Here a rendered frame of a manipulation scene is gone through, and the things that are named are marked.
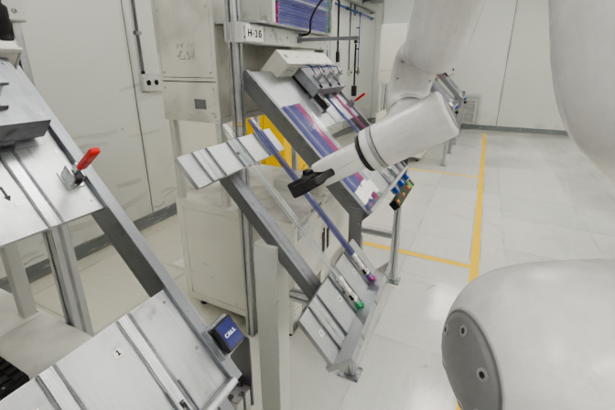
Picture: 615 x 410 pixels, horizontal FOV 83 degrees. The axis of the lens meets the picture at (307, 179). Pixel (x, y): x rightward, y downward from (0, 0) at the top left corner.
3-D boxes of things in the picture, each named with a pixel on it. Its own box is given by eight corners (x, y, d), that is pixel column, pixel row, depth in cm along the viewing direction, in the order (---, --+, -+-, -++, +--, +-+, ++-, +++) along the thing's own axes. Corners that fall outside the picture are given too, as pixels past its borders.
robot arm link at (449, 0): (414, -63, 51) (378, 110, 73) (430, -35, 40) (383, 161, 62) (475, -60, 51) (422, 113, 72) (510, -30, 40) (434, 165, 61)
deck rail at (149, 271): (223, 382, 64) (242, 373, 61) (216, 391, 62) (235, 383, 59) (8, 82, 68) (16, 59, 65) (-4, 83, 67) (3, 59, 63)
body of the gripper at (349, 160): (368, 128, 70) (323, 152, 75) (354, 137, 61) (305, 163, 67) (385, 161, 71) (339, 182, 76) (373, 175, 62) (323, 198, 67)
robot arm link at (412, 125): (368, 113, 66) (370, 145, 60) (435, 77, 60) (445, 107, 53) (390, 143, 71) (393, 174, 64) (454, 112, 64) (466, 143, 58)
